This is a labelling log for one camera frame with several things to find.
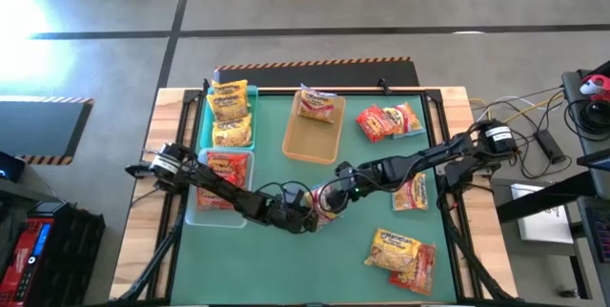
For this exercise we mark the orange saucy noodles pack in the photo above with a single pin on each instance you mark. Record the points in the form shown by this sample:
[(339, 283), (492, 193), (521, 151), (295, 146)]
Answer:
[(229, 166)]

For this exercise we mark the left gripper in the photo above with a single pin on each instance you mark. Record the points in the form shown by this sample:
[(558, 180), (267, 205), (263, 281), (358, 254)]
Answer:
[(281, 216)]

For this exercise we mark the black device blue light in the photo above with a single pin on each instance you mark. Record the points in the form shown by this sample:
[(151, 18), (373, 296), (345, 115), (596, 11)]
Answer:
[(9, 169)]

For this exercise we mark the black clamp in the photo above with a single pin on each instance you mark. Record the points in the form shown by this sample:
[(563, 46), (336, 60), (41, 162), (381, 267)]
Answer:
[(205, 86), (383, 86)]

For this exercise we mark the black right support strut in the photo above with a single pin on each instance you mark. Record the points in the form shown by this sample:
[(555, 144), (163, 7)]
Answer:
[(469, 254)]

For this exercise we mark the black plastic crate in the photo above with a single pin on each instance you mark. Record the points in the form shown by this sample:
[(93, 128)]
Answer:
[(71, 250)]

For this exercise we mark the orange translucent plastic bin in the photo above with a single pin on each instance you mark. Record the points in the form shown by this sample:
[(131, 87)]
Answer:
[(310, 145)]

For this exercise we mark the white board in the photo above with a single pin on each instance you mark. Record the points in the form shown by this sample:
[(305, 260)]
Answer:
[(543, 221)]

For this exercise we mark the black power brick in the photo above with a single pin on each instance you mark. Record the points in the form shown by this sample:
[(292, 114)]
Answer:
[(550, 146)]

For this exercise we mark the red electronic device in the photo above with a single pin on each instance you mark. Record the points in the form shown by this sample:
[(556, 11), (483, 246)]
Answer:
[(24, 259)]

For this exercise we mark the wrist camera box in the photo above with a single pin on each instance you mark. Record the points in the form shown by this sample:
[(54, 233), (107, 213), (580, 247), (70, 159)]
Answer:
[(293, 196), (345, 171)]

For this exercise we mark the black keyboard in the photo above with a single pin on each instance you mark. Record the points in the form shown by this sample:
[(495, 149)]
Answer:
[(599, 235)]

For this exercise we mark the yellow creamy chicken ramen pack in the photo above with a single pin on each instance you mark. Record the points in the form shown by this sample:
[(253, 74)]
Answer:
[(331, 217), (316, 104)]

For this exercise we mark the black table frame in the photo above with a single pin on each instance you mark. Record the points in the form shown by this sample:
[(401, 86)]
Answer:
[(438, 116)]

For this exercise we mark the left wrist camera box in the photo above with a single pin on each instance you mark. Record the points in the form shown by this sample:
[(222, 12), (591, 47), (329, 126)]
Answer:
[(293, 196)]

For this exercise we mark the black support strut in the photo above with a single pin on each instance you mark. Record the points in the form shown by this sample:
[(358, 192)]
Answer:
[(157, 259), (469, 254)]

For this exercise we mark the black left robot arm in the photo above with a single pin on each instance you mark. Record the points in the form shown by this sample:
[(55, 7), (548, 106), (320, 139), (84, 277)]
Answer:
[(214, 188)]

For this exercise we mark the teal plastic bin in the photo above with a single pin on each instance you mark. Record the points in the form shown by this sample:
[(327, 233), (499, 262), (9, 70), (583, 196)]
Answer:
[(229, 149)]

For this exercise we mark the clear plastic bin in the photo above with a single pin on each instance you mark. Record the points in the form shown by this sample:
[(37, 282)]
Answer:
[(214, 218)]

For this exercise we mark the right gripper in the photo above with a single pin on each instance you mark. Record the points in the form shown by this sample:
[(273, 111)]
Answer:
[(364, 183)]

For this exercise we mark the black hazard-striped floor mat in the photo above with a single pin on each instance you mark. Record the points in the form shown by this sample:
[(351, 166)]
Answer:
[(317, 73), (43, 128)]

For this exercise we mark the gray desk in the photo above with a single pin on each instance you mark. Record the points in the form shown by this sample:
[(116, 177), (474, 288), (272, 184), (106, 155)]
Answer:
[(583, 154)]

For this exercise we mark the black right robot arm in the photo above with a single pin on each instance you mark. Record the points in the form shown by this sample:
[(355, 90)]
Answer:
[(429, 159)]

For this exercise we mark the orange ramen pack blue-edged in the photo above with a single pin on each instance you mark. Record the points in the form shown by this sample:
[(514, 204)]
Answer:
[(410, 118)]

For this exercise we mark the black left support strut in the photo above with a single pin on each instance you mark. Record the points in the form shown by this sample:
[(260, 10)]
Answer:
[(157, 259)]

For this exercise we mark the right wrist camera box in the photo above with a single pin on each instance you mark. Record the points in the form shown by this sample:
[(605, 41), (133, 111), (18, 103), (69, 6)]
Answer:
[(345, 171)]

